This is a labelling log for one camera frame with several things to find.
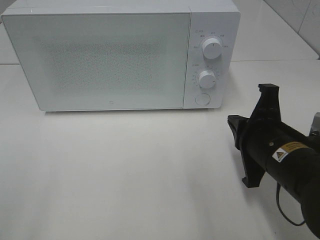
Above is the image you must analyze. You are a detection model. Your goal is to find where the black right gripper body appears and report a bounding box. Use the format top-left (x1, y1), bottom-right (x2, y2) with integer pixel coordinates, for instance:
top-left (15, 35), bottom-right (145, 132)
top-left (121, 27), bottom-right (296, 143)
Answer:
top-left (239, 118), bottom-right (315, 188)

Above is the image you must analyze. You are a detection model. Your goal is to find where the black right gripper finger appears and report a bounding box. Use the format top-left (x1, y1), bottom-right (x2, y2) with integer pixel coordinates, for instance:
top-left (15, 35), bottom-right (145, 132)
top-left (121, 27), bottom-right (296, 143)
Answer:
top-left (227, 115), bottom-right (248, 150)
top-left (250, 83), bottom-right (281, 122)

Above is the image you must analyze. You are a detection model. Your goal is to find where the round white door button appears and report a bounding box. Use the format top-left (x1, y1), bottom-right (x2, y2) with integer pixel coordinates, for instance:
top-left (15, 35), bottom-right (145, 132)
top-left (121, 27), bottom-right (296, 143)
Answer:
top-left (195, 93), bottom-right (211, 106)

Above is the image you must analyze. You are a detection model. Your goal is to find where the white timer knob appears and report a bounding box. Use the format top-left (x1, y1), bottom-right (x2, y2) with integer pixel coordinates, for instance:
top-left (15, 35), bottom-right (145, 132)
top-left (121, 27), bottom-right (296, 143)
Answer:
top-left (198, 70), bottom-right (217, 89)

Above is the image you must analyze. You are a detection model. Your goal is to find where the white microwave door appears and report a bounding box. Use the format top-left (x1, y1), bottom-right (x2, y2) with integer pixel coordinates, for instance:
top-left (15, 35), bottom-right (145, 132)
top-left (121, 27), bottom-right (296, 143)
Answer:
top-left (2, 13), bottom-right (190, 112)

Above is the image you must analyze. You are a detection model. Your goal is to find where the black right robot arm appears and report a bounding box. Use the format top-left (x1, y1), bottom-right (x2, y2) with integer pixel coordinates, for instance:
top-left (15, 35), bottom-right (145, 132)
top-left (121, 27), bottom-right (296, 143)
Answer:
top-left (234, 83), bottom-right (320, 237)

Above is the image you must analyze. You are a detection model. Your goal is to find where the upper white power knob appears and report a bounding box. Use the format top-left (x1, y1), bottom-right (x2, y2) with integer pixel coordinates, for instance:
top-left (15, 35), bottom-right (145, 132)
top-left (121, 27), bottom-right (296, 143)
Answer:
top-left (201, 36), bottom-right (223, 60)

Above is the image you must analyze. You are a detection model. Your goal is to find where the white microwave oven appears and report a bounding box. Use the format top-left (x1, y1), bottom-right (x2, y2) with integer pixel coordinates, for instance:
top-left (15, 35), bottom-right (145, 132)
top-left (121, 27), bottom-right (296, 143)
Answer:
top-left (1, 0), bottom-right (241, 111)

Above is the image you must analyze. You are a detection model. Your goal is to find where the black camera cable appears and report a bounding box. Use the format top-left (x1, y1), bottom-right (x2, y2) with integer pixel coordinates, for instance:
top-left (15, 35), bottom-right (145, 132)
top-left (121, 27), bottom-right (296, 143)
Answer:
top-left (274, 183), bottom-right (307, 220)

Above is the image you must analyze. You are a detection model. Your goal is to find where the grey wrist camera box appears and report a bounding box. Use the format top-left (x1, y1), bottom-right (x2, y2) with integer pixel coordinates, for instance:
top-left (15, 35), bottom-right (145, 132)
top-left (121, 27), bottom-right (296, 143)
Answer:
top-left (309, 112), bottom-right (320, 136)

